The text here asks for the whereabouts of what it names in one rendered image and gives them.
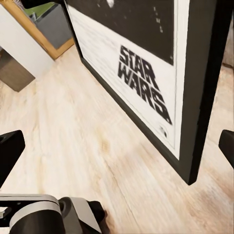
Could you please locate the poster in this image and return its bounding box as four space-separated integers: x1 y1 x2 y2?
61 0 234 186

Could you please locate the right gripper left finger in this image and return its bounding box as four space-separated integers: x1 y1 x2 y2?
0 130 25 188

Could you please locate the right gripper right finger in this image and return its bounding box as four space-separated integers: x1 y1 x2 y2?
218 130 234 169

